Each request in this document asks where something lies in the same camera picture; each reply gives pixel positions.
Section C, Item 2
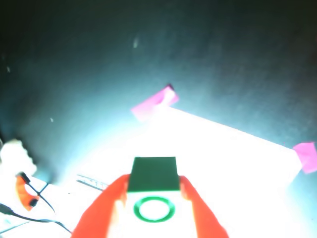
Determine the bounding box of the black plug cable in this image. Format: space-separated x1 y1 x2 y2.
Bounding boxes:
0 203 73 234

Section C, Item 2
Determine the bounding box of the pink tape with black mark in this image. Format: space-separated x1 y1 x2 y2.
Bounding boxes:
130 84 179 122

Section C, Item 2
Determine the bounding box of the black striped ruler sticker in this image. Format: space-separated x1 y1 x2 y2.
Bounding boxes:
76 174 109 191

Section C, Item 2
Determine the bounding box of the pink tape piece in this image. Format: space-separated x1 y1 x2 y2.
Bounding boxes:
293 141 317 174

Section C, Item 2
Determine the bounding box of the orange and black clamp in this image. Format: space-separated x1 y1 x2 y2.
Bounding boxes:
15 172 40 212

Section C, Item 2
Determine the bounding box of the green cube with ring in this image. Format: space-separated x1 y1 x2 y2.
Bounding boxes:
125 156 199 238

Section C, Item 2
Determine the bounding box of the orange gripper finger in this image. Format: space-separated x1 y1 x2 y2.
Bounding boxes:
71 174 131 238
178 175 230 238

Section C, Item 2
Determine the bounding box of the white numbered grid paper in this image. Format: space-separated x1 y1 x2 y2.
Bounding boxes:
108 105 303 238

